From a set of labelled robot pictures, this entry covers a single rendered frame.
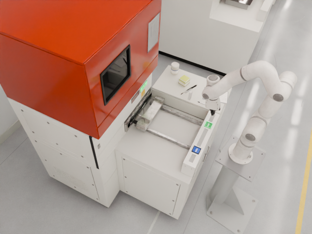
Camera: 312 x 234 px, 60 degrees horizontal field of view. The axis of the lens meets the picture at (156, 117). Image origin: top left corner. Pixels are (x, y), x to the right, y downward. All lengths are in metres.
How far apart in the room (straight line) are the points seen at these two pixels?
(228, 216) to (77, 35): 2.16
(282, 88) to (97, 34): 0.99
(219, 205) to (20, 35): 2.26
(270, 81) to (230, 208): 1.63
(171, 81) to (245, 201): 1.43
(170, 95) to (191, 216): 1.20
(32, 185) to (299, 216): 2.67
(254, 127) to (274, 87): 0.37
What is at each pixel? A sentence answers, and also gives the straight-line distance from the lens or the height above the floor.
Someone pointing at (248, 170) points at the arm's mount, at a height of 0.83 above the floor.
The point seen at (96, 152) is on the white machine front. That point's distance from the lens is 1.86.
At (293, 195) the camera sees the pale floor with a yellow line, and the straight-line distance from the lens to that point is 3.23.
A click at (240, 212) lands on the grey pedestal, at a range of 2.91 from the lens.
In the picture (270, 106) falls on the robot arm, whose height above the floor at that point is 1.45.
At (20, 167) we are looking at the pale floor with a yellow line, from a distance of 3.23.
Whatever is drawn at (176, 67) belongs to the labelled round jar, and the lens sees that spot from 2.42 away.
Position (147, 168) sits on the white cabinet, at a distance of 2.09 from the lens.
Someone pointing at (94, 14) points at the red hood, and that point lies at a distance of 1.59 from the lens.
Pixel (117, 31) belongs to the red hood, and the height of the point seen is 1.81.
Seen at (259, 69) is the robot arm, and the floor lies 1.65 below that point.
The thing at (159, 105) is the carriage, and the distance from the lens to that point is 2.32.
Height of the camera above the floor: 2.60
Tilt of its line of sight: 50 degrees down
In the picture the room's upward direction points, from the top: 4 degrees clockwise
